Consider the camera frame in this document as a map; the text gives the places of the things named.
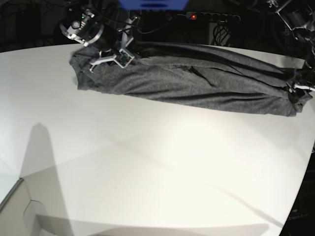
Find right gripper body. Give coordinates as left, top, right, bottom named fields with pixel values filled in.
left=89, top=15, right=140, bottom=73

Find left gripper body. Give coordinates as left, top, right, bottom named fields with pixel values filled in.
left=286, top=68, right=315, bottom=93

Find grey t-shirt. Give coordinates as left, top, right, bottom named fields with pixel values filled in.
left=69, top=42, right=312, bottom=117

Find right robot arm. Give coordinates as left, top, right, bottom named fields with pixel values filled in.
left=60, top=4, right=311, bottom=117

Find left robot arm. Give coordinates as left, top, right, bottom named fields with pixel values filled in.
left=266, top=0, right=315, bottom=91

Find blue box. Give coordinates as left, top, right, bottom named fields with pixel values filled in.
left=119, top=0, right=188, bottom=10

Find black power strip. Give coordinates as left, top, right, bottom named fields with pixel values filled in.
left=185, top=11, right=241, bottom=23

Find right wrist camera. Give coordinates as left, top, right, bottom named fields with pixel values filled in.
left=115, top=50, right=134, bottom=68

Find white floor cables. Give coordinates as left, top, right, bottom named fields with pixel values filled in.
left=132, top=9, right=173, bottom=35

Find black cable bundle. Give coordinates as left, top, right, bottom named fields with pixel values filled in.
left=211, top=21, right=233, bottom=46

